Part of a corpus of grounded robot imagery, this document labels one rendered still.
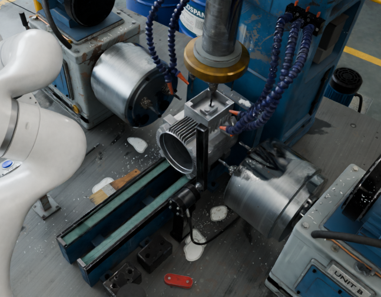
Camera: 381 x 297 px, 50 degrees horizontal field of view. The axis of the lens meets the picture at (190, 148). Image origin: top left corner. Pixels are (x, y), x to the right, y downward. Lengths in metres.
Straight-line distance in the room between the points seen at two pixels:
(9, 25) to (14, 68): 3.00
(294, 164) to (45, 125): 0.68
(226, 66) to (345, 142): 0.82
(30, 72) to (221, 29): 0.50
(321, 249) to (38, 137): 0.68
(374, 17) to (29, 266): 3.65
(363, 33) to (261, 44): 2.75
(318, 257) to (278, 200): 0.17
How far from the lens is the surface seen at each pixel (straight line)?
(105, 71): 1.40
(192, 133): 1.23
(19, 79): 0.74
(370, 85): 3.46
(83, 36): 1.48
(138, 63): 1.37
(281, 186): 1.11
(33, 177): 0.76
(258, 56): 1.33
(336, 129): 1.81
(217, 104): 1.32
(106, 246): 1.24
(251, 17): 1.29
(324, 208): 1.09
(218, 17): 1.04
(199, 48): 1.12
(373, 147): 1.81
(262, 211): 1.13
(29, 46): 0.79
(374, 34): 4.04
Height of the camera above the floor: 2.03
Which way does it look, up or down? 51 degrees down
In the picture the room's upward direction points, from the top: 6 degrees clockwise
